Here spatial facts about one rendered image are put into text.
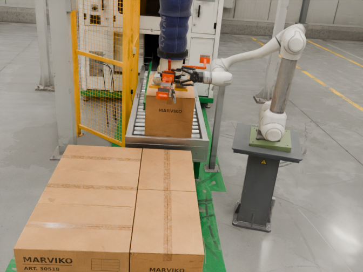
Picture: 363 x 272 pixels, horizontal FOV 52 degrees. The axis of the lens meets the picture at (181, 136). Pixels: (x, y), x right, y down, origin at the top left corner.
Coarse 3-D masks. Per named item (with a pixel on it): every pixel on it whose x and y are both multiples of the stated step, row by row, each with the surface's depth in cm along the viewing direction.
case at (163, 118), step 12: (180, 96) 304; (192, 96) 307; (156, 108) 306; (168, 108) 306; (180, 108) 306; (192, 108) 306; (156, 120) 310; (168, 120) 310; (180, 120) 311; (192, 120) 311; (156, 132) 315; (168, 132) 315; (180, 132) 315
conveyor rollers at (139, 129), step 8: (152, 72) 509; (144, 80) 469; (144, 88) 444; (144, 112) 379; (136, 120) 355; (144, 120) 355; (136, 128) 338; (144, 128) 339; (192, 128) 350; (192, 136) 333
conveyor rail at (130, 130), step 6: (144, 72) 503; (138, 84) 439; (138, 90) 420; (138, 96) 402; (138, 102) 393; (132, 108) 368; (132, 114) 354; (132, 120) 341; (132, 126) 329; (126, 132) 317; (132, 132) 323
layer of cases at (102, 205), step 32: (64, 160) 277; (96, 160) 281; (128, 160) 284; (160, 160) 288; (64, 192) 241; (96, 192) 243; (128, 192) 246; (160, 192) 249; (192, 192) 252; (32, 224) 211; (64, 224) 213; (96, 224) 215; (128, 224) 217; (160, 224) 219; (192, 224) 221; (32, 256) 195; (64, 256) 196; (96, 256) 197; (128, 256) 198; (160, 256) 199; (192, 256) 199
